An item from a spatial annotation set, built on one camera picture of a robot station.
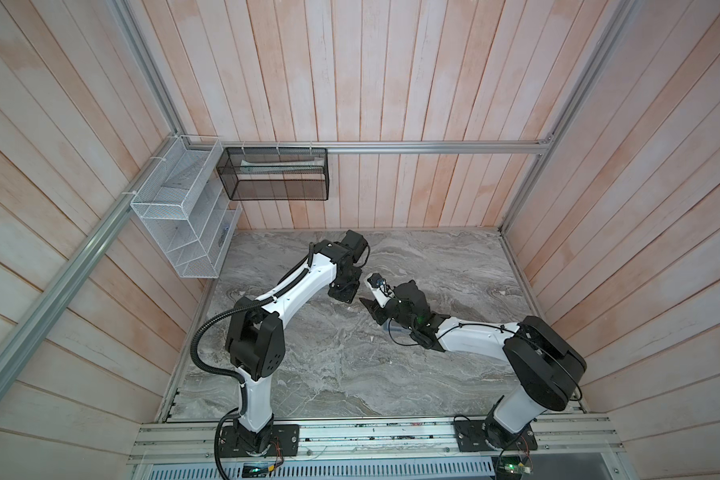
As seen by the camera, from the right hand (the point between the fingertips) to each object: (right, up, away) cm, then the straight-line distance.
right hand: (366, 292), depth 87 cm
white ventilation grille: (+19, -41, -17) cm, 48 cm away
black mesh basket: (-33, +41, +20) cm, 56 cm away
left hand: (-2, 0, -1) cm, 2 cm away
